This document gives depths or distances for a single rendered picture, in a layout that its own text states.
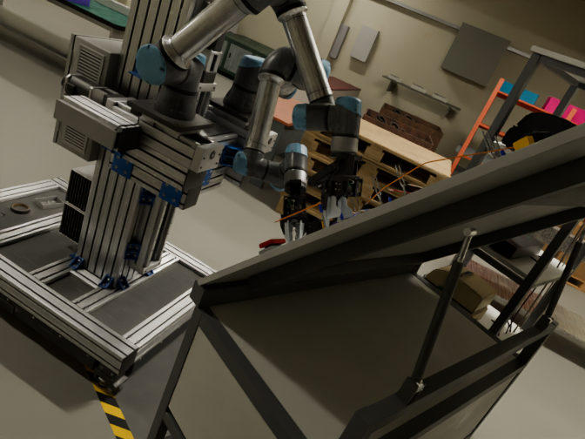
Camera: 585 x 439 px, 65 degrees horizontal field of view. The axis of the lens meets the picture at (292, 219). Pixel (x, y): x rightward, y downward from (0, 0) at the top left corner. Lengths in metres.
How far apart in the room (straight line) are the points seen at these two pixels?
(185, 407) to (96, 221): 1.05
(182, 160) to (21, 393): 1.11
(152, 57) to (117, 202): 0.82
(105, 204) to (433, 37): 8.80
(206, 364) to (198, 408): 0.15
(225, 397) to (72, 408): 0.92
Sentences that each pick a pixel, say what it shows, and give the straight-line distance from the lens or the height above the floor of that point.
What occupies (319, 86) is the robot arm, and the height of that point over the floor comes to 1.46.
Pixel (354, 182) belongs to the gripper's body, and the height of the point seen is 1.28.
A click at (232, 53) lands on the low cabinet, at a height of 0.48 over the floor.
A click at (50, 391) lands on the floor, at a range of 2.15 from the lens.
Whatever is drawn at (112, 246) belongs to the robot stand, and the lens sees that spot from 2.22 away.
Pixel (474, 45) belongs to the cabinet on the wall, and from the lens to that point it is 9.93.
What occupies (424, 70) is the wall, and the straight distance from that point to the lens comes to 10.24.
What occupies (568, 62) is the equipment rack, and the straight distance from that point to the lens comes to 2.07.
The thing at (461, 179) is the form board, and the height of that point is 1.49.
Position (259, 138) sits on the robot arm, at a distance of 1.56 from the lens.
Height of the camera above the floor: 1.63
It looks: 23 degrees down
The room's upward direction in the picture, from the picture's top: 23 degrees clockwise
